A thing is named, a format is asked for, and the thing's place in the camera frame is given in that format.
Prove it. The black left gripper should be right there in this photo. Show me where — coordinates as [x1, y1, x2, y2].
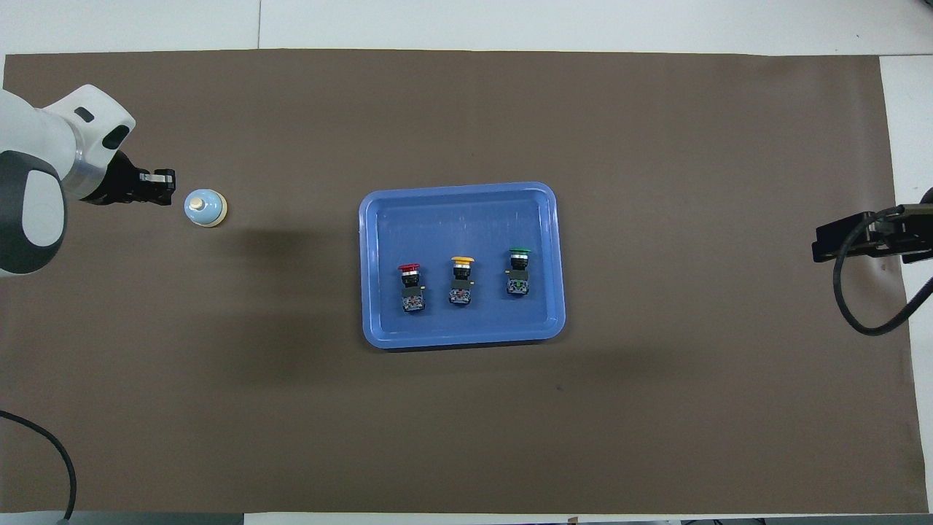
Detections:
[91, 149, 177, 206]

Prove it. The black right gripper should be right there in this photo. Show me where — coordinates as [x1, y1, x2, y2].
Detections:
[813, 211, 933, 265]

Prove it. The red push button switch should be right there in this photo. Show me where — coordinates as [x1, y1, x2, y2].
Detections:
[397, 262, 428, 315]

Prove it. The yellow push button switch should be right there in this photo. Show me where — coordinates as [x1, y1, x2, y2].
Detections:
[448, 255, 476, 306]

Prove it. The green push button switch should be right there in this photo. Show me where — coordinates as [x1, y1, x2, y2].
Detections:
[506, 248, 534, 298]

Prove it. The light blue service bell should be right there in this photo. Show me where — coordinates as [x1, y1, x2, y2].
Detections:
[184, 189, 229, 230]

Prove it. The blue plastic tray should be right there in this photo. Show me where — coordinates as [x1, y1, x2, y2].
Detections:
[358, 182, 567, 350]

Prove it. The brown table mat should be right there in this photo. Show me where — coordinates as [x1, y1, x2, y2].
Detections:
[0, 48, 922, 515]

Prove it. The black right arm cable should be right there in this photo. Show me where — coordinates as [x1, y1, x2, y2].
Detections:
[832, 206, 933, 337]

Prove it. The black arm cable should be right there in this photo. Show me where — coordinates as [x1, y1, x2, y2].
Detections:
[832, 206, 933, 337]
[0, 410, 78, 523]

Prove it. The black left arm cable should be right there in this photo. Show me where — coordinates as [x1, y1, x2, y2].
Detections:
[0, 410, 78, 523]

